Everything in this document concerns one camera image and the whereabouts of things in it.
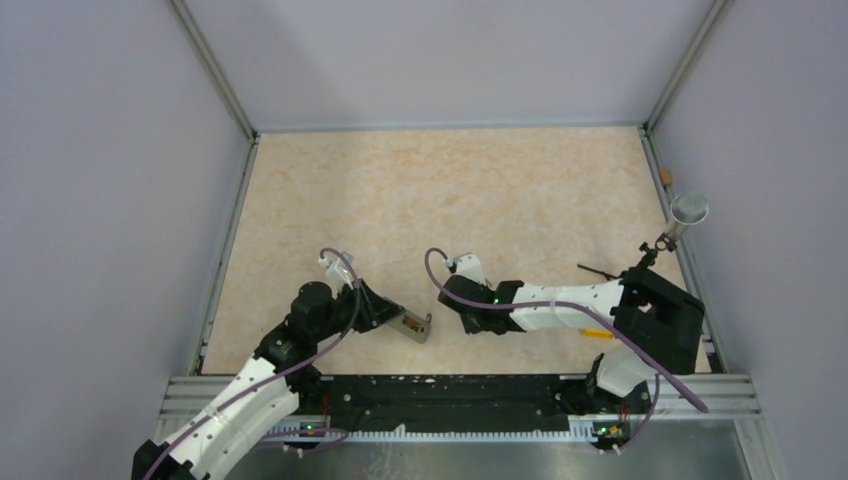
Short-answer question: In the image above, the purple cable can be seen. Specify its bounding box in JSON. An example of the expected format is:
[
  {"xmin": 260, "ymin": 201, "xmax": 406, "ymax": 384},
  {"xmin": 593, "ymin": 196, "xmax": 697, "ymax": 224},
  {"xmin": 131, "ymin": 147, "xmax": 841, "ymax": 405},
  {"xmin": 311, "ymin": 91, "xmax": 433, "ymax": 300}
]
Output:
[
  {"xmin": 142, "ymin": 247, "xmax": 364, "ymax": 480},
  {"xmin": 423, "ymin": 247, "xmax": 710, "ymax": 455}
]

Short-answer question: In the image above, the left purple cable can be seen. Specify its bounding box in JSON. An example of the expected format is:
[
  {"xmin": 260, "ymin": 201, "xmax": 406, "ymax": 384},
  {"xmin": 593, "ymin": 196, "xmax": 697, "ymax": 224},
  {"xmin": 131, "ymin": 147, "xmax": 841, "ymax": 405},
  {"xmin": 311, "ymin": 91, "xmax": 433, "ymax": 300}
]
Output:
[{"xmin": 142, "ymin": 247, "xmax": 364, "ymax": 480}]

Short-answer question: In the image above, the silver microphone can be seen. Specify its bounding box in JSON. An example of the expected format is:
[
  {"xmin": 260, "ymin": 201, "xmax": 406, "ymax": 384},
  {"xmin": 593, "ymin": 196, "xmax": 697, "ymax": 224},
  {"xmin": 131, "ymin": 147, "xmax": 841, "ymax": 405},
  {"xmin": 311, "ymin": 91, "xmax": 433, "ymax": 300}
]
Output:
[{"xmin": 658, "ymin": 192, "xmax": 709, "ymax": 251}]

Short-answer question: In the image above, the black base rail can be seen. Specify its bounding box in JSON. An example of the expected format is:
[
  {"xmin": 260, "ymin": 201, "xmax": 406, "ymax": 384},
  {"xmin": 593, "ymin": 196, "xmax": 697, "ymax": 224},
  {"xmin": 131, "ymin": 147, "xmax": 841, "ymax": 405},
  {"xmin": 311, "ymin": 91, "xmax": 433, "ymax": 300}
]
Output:
[{"xmin": 297, "ymin": 374, "xmax": 651, "ymax": 433}]

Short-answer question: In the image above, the yellow battery cover block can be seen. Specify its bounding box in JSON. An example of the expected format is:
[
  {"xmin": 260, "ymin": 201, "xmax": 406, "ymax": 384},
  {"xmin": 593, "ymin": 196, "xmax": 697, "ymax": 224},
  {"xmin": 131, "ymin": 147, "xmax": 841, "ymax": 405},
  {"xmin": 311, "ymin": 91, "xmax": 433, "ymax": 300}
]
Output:
[{"xmin": 580, "ymin": 329, "xmax": 616, "ymax": 339}]

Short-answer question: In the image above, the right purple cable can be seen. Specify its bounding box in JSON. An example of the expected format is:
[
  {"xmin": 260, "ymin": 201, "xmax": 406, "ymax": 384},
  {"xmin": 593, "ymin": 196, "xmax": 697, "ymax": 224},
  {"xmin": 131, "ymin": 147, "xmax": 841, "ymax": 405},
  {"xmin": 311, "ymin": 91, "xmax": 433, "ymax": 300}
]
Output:
[{"xmin": 423, "ymin": 247, "xmax": 710, "ymax": 455}]

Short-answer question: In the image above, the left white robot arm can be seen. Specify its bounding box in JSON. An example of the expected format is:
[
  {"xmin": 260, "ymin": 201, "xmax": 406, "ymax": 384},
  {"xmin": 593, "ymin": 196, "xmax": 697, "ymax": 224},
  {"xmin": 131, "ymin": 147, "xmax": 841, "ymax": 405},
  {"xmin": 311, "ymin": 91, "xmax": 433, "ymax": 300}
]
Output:
[{"xmin": 131, "ymin": 281, "xmax": 406, "ymax": 479}]

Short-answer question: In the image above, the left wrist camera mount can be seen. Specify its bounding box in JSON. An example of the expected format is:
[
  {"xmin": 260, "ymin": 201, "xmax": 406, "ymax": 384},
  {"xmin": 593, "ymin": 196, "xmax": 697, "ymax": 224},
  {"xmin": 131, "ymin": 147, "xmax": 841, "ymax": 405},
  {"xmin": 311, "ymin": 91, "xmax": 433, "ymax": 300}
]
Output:
[{"xmin": 318, "ymin": 252, "xmax": 355, "ymax": 291}]

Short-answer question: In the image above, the grey white remote control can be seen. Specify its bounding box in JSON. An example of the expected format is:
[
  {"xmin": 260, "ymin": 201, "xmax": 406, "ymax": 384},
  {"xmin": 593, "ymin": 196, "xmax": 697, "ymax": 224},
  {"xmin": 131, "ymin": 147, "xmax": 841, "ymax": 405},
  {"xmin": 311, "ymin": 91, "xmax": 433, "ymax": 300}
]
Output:
[{"xmin": 386, "ymin": 311, "xmax": 432, "ymax": 344}]

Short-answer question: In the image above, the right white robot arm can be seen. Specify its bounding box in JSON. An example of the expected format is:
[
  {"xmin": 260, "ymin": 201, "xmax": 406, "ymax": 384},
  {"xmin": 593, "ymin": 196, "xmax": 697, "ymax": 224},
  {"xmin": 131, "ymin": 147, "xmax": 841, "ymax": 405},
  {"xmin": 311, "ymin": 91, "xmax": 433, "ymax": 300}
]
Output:
[{"xmin": 425, "ymin": 262, "xmax": 709, "ymax": 413}]

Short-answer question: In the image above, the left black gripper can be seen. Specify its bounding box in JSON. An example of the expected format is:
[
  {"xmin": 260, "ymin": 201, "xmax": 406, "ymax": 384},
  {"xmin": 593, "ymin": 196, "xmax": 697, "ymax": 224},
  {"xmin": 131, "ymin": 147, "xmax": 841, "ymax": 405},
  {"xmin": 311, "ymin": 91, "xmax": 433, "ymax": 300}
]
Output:
[{"xmin": 313, "ymin": 277, "xmax": 404, "ymax": 343}]

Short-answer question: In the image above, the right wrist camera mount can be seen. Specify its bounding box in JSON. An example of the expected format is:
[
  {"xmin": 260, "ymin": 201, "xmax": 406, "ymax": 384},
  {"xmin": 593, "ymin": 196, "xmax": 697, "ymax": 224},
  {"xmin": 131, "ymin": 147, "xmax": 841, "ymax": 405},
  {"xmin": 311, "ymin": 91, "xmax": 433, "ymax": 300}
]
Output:
[{"xmin": 444, "ymin": 252, "xmax": 489, "ymax": 286}]

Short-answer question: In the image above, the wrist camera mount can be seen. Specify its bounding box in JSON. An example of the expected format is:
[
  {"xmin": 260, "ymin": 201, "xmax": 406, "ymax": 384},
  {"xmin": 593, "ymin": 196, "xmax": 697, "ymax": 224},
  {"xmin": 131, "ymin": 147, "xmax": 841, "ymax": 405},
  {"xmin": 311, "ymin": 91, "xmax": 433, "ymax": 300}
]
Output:
[
  {"xmin": 444, "ymin": 252, "xmax": 489, "ymax": 286},
  {"xmin": 318, "ymin": 252, "xmax": 355, "ymax": 291}
]

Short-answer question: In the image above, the small tan cork piece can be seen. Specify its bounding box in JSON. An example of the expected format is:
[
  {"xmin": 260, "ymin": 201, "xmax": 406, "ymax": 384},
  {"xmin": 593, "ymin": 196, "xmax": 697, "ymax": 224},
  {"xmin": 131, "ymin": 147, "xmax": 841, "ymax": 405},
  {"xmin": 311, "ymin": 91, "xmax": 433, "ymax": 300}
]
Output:
[{"xmin": 659, "ymin": 169, "xmax": 673, "ymax": 186}]

